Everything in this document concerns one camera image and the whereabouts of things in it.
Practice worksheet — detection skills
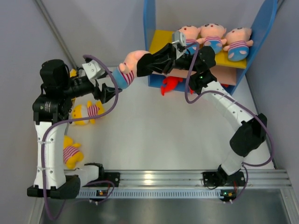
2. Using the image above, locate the yellow duck plush near rail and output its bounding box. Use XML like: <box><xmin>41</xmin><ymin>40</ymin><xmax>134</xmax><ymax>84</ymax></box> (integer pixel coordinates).
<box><xmin>63</xmin><ymin>135</ymin><xmax>84</xmax><ymax>169</ymax></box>

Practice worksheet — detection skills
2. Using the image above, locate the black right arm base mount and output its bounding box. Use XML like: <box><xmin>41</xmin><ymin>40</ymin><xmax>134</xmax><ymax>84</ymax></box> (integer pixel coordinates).
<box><xmin>202</xmin><ymin>165</ymin><xmax>246</xmax><ymax>189</ymax></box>

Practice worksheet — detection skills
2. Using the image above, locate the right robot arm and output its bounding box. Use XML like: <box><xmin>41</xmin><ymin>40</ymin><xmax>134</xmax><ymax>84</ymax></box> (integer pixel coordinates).
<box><xmin>137</xmin><ymin>42</ymin><xmax>267</xmax><ymax>186</ymax></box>

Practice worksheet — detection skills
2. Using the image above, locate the aluminium rail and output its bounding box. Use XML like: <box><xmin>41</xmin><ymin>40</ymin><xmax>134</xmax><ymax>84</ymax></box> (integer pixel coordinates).
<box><xmin>64</xmin><ymin>169</ymin><xmax>292</xmax><ymax>189</ymax></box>

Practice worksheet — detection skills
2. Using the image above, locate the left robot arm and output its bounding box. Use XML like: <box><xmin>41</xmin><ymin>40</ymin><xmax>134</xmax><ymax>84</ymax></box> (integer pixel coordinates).
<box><xmin>27</xmin><ymin>55</ymin><xmax>119</xmax><ymax>200</ymax></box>

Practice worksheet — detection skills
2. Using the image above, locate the yellow duck plush in corner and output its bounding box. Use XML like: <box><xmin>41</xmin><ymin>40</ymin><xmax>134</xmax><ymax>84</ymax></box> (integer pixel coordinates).
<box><xmin>70</xmin><ymin>69</ymin><xmax>78</xmax><ymax>77</ymax></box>

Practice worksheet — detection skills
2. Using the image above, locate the boy doll striped shirt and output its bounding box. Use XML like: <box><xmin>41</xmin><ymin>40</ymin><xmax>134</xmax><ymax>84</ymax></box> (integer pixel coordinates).
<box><xmin>199</xmin><ymin>23</ymin><xmax>227</xmax><ymax>54</ymax></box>

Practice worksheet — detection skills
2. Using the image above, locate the metal corner post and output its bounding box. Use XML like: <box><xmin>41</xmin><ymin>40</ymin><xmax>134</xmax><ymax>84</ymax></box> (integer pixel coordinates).
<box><xmin>33</xmin><ymin>0</ymin><xmax>77</xmax><ymax>68</ymax></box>

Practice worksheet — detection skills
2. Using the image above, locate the blue yellow toy shelf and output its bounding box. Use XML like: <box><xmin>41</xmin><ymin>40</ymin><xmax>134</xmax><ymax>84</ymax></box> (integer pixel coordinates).
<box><xmin>143</xmin><ymin>0</ymin><xmax>278</xmax><ymax>94</ymax></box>

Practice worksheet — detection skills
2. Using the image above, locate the perforated grey cable duct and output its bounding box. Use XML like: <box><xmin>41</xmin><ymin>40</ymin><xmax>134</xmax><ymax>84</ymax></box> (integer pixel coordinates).
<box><xmin>77</xmin><ymin>188</ymin><xmax>235</xmax><ymax>199</ymax></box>

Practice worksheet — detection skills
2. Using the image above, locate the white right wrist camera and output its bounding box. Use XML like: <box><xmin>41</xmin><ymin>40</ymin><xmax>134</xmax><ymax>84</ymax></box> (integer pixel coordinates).
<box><xmin>171</xmin><ymin>30</ymin><xmax>186</xmax><ymax>47</ymax></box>

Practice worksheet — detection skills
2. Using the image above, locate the yellow duck plush striped shirt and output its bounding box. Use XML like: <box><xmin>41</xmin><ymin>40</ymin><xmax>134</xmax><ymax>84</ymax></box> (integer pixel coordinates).
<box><xmin>71</xmin><ymin>100</ymin><xmax>105</xmax><ymax>126</ymax></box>

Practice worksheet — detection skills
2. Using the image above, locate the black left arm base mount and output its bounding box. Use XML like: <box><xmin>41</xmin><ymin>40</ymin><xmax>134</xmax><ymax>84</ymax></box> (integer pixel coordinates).
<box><xmin>84</xmin><ymin>163</ymin><xmax>120</xmax><ymax>187</ymax></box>

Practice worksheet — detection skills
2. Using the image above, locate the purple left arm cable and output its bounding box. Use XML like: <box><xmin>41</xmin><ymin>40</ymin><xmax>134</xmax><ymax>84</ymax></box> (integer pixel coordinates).
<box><xmin>42</xmin><ymin>55</ymin><xmax>123</xmax><ymax>220</ymax></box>

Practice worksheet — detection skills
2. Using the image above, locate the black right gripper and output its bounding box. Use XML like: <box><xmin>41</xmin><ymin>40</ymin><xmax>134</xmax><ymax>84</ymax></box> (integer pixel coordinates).
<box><xmin>141</xmin><ymin>44</ymin><xmax>199</xmax><ymax>76</ymax></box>

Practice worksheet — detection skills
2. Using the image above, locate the red shark plush toy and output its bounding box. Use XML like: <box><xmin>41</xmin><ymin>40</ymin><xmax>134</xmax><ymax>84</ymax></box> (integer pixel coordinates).
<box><xmin>160</xmin><ymin>76</ymin><xmax>183</xmax><ymax>96</ymax></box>

